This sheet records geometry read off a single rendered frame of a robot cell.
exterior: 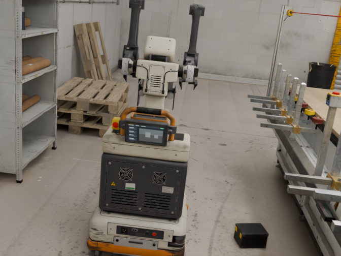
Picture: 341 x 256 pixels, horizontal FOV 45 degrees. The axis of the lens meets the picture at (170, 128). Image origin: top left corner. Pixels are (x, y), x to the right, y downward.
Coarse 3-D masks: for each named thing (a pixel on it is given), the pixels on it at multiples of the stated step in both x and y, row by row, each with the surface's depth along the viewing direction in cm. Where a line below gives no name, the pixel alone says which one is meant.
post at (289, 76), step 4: (288, 76) 353; (288, 80) 354; (288, 84) 355; (288, 88) 356; (284, 92) 358; (288, 92) 357; (284, 96) 358; (284, 100) 359; (284, 104) 360; (284, 108) 361
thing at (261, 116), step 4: (256, 116) 337; (260, 116) 336; (264, 116) 335; (268, 116) 335; (272, 116) 335; (276, 116) 335; (280, 116) 336; (284, 120) 335; (300, 120) 334; (304, 120) 334; (308, 120) 333
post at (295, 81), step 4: (296, 80) 329; (292, 84) 332; (296, 84) 330; (292, 88) 331; (296, 88) 331; (292, 92) 332; (292, 96) 333; (292, 100) 334; (288, 104) 338; (292, 104) 334; (288, 108) 336; (292, 108) 335; (288, 112) 337; (288, 124) 340
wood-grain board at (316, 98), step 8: (312, 88) 435; (320, 88) 440; (304, 96) 389; (312, 96) 393; (320, 96) 398; (312, 104) 357; (320, 104) 361; (320, 112) 330; (336, 112) 336; (336, 120) 309; (336, 128) 288; (336, 136) 277
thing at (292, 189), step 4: (288, 188) 192; (292, 188) 191; (296, 188) 191; (300, 188) 191; (304, 188) 192; (308, 188) 192; (312, 188) 193; (316, 188) 193; (288, 192) 192; (292, 192) 192; (296, 192) 191; (300, 192) 191; (304, 192) 191; (308, 192) 191; (312, 192) 191; (340, 192) 192; (312, 196) 191
